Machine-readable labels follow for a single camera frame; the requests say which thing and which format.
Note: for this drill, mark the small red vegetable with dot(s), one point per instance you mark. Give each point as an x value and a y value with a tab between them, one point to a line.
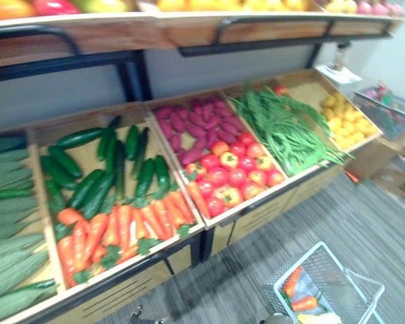
280	89

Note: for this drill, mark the small orange object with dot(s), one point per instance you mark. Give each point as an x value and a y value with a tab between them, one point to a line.
351	177

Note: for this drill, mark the black metal stand frame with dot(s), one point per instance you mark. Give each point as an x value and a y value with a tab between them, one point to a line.
135	81

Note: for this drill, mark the clear bottle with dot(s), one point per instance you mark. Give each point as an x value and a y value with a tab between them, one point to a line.
339	59

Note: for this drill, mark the wooden crate cucumbers and carrots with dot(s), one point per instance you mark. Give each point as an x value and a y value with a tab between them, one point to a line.
87	158

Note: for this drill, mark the wooden crate with lemons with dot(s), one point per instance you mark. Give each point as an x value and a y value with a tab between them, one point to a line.
310	91

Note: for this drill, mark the green long beans bunch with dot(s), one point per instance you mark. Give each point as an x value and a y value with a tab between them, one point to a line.
287	135

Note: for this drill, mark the wooden crate tomatoes sweet potatoes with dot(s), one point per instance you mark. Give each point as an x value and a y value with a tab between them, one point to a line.
175	168

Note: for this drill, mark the red tomato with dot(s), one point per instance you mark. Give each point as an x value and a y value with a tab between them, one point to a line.
275	178
247	139
210	161
215	206
217	176
237	177
250	190
206	189
238	149
255	150
247	164

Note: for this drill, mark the yellow green mango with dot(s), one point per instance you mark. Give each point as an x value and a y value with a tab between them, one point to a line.
103	5

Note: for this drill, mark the slim dark green cucumber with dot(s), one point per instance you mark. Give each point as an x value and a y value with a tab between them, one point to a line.
37	285
6	195

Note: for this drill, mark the wooden fruit shelf tray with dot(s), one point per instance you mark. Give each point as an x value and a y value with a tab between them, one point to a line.
121	30

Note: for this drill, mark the yellow orange tomato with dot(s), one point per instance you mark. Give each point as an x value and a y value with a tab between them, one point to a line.
229	160
227	195

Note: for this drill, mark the red fruit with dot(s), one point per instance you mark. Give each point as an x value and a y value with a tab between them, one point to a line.
55	6

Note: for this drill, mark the green ridged gourd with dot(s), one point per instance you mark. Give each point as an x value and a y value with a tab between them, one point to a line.
13	275
6	182
17	302
10	206
13	248
10	233
6	170
6	156
10	221

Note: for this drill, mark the white paper sheet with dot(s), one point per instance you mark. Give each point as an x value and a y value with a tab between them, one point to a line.
339	73

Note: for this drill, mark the yellow lemon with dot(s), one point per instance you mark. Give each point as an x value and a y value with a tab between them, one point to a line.
329	101
370	129
341	138
357	136
328	113
359	125
335	125
349	116

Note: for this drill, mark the purple sweet potato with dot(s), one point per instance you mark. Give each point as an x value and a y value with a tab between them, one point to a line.
196	118
177	121
175	142
216	102
227	136
208	112
163	113
192	153
195	129
213	123
233	123
167	130
224	111
212	139

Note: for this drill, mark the wooden crate with ridged gourds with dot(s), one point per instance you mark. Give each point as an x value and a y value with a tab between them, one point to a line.
40	216

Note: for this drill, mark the pink fruit pile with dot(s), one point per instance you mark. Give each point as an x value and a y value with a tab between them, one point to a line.
379	7

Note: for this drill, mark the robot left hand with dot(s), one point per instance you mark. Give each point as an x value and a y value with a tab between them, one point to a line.
136	314

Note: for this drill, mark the yellow fruit pile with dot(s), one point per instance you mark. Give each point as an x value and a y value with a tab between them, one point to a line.
229	4

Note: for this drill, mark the orange fruit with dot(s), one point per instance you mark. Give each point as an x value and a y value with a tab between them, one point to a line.
8	8

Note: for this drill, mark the brown cardboard box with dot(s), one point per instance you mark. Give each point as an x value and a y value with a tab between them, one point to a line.
371	158

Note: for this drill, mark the orange carrot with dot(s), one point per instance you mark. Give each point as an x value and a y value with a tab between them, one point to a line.
96	234
79	246
163	219
111	227
293	281
98	254
71	216
303	303
127	254
139	225
184	207
67	261
175	211
152	222
125	226
198	199

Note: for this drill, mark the yellow corn cob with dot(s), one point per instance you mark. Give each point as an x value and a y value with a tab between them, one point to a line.
319	319

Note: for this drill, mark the pale yellow fruit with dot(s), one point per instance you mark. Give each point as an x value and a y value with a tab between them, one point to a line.
341	5

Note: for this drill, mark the wooden crate with green beans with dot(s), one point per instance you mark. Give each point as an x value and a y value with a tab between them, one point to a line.
234	94

